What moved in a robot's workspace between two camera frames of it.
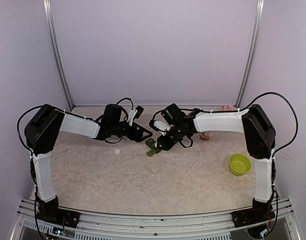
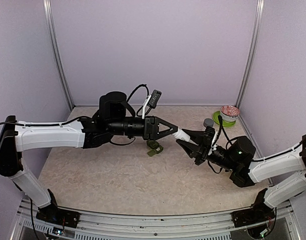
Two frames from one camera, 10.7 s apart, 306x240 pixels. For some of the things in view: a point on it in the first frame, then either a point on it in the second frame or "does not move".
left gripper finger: (141, 130) to (158, 120)
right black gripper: (166, 145) to (202, 154)
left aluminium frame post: (49, 16) does not move
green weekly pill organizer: (150, 142) does not move
